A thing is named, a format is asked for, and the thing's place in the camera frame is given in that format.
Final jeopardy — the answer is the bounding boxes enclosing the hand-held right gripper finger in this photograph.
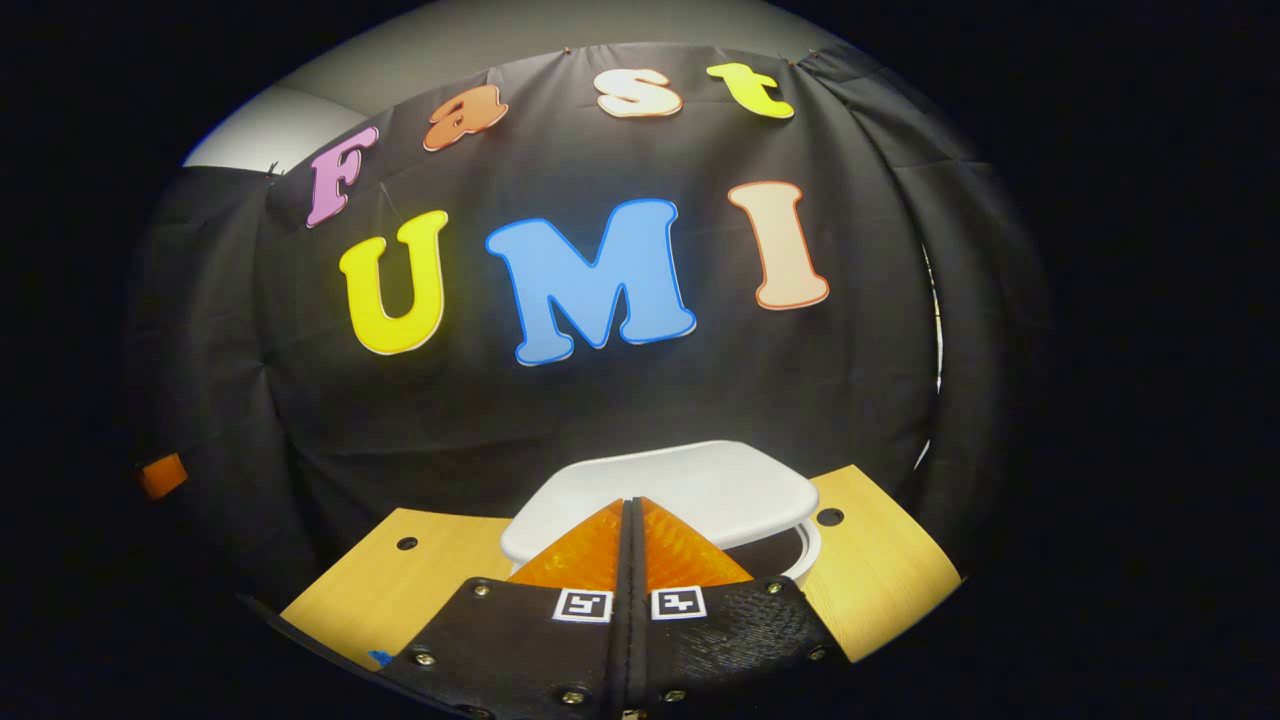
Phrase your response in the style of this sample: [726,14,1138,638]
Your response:
[626,497,851,720]
[375,497,631,720]

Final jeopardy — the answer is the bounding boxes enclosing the white desktop garbage bin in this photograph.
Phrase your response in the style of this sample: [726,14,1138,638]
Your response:
[500,440,823,591]

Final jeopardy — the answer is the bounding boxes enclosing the wooden desktop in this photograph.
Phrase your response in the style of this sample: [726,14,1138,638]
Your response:
[280,465,963,671]

